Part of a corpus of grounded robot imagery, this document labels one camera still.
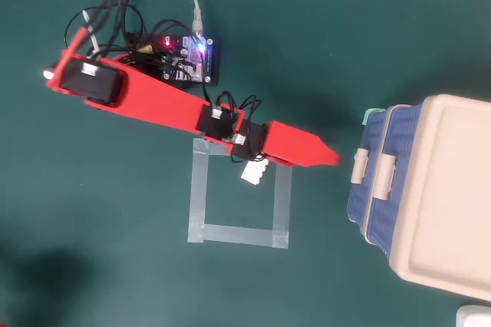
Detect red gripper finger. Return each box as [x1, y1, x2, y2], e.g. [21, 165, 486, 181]
[265, 154, 297, 169]
[262, 120, 341, 169]

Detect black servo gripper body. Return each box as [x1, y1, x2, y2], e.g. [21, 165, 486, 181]
[231, 119, 270, 162]

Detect beige green-tipped drawer handle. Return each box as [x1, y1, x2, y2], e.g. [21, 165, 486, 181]
[350, 147, 371, 186]

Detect blue woven drawer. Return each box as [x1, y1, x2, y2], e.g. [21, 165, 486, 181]
[346, 106, 390, 236]
[367, 103, 425, 263]

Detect white cube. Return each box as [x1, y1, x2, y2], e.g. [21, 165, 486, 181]
[240, 159, 272, 187]

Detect blue woven drawer closed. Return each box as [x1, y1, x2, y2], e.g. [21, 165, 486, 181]
[367, 103, 425, 263]

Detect beige plastic drawer cabinet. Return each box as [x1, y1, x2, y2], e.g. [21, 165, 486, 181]
[362, 94, 491, 302]

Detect translucent tape strip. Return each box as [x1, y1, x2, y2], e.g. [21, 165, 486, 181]
[187, 138, 210, 244]
[193, 137, 297, 167]
[271, 163, 293, 250]
[188, 223, 289, 250]

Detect green tape piece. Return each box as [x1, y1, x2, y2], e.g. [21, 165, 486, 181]
[361, 107, 385, 127]

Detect motor controller circuit board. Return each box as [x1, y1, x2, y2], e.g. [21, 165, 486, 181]
[151, 33, 222, 88]

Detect white zip tie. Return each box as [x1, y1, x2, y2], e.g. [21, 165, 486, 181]
[82, 11, 103, 60]

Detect white box corner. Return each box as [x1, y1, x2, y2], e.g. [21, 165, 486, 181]
[455, 304, 491, 327]

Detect black wrist servo wires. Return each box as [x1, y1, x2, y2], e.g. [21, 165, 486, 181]
[216, 90, 265, 129]

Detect plain beige drawer handle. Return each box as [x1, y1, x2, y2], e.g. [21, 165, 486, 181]
[373, 153, 397, 201]

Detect grey USB cable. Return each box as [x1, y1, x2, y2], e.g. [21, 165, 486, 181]
[0, 0, 205, 37]

